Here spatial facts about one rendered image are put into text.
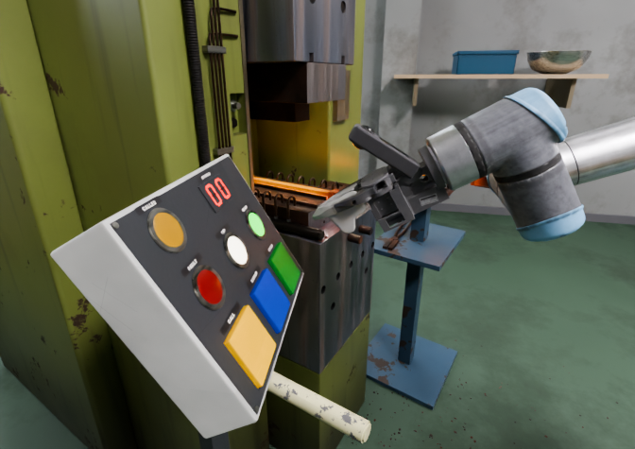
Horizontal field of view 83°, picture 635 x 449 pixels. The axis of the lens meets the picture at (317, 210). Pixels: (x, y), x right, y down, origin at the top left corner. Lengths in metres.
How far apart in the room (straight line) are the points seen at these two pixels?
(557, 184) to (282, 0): 0.66
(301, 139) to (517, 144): 0.94
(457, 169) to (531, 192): 0.11
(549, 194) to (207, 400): 0.51
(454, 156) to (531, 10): 3.47
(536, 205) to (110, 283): 0.55
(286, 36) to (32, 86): 0.64
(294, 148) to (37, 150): 0.79
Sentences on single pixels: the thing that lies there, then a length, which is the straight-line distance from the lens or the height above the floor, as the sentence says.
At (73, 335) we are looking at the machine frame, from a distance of 1.36.
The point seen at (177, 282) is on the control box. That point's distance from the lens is 0.43.
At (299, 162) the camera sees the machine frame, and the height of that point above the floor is 1.02.
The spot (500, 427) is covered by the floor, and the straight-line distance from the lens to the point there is 1.85.
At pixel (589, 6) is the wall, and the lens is 4.11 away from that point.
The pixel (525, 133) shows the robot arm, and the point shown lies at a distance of 0.56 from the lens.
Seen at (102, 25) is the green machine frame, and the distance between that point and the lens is 0.91.
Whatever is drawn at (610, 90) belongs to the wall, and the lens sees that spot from 4.21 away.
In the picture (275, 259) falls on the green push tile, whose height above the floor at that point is 1.04.
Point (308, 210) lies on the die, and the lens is 1.01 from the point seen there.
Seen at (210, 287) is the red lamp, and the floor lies 1.09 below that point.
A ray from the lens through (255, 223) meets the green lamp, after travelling 0.63.
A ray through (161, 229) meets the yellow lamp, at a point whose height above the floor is 1.17.
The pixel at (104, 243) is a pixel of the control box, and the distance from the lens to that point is 0.41.
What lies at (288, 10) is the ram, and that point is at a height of 1.47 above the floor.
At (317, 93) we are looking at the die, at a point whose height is 1.29.
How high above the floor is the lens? 1.33
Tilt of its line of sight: 20 degrees down
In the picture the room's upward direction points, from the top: straight up
